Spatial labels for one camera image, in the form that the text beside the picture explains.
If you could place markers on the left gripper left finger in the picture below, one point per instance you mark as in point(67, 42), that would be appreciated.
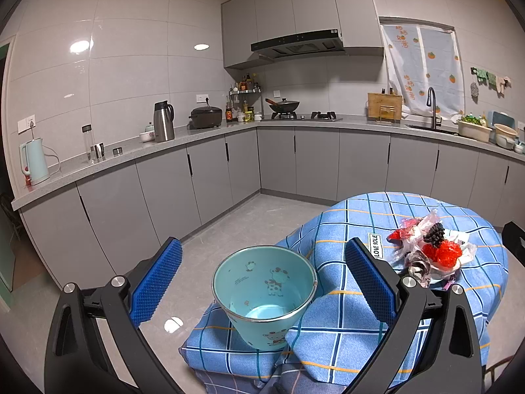
point(76, 359)

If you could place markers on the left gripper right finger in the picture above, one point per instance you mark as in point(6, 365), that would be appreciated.
point(449, 361)

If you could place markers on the purple foil wrapper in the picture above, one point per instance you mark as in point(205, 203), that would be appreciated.
point(419, 267)

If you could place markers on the clear plastic bag red print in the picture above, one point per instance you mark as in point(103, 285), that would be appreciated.
point(410, 237)

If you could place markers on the red foam net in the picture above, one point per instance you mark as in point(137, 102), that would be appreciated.
point(444, 256)

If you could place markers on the dark kitchen faucet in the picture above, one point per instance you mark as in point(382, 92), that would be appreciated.
point(431, 102)

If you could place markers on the blue plaid tablecloth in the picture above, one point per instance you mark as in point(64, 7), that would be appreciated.
point(326, 349)

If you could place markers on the grey lower cabinets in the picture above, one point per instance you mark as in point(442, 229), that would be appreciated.
point(100, 222)

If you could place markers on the grey cabinets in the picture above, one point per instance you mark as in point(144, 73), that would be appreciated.
point(100, 222)
point(244, 22)

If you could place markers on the teal metal bucket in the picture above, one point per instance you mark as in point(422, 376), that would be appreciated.
point(264, 291)

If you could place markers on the mint electric kettle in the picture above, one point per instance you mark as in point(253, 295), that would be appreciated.
point(33, 162)

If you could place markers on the clear glass bottle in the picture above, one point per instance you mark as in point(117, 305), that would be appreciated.
point(87, 132)

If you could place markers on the white vegetable basin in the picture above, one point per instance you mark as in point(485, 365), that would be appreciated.
point(476, 131)

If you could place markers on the cream lidded pot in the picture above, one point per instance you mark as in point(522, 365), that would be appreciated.
point(505, 136)

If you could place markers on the steel thermos jug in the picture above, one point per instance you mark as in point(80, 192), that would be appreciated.
point(163, 120)

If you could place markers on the wooden knife block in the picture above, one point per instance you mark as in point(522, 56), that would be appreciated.
point(384, 107)

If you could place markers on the black rice cooker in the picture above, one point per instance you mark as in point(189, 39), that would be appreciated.
point(205, 117)

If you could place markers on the gas stove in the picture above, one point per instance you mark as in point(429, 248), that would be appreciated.
point(329, 116)

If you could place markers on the hanging green cloths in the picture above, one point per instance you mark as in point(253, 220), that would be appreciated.
point(492, 81)

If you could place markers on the spice rack with bottles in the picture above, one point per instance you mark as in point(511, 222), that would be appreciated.
point(244, 100)

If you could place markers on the black wok on stove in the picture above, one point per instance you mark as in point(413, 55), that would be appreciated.
point(283, 106)

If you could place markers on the orange print curtain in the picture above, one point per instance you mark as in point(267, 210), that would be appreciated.
point(419, 56)

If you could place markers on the black range hood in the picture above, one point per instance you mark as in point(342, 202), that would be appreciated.
point(299, 44)

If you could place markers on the grey upper cabinets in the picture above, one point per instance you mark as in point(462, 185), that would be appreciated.
point(244, 22)

